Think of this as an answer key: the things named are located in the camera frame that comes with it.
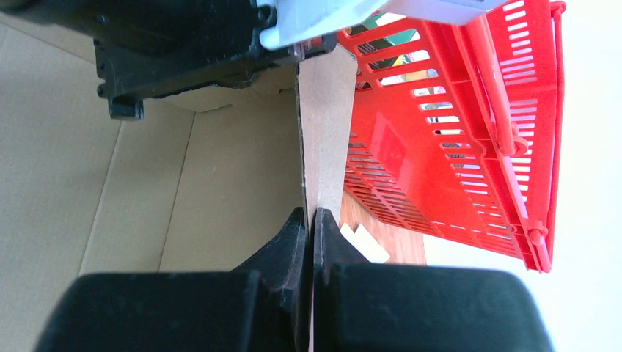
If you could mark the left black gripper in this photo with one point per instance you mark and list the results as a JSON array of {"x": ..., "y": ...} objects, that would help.
[{"x": 154, "y": 49}]

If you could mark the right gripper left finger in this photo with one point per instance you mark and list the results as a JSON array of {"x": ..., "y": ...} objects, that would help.
[{"x": 262, "y": 304}]

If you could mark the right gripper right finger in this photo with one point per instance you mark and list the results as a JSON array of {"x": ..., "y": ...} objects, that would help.
[{"x": 364, "y": 306}]

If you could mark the brown cardboard box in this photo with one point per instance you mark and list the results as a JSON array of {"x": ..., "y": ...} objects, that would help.
[{"x": 200, "y": 184}]

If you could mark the red white paper packet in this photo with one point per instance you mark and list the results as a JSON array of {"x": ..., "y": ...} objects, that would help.
[{"x": 365, "y": 243}]

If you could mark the red plastic shopping basket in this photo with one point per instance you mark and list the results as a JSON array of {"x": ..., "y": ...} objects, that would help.
[{"x": 456, "y": 130}]

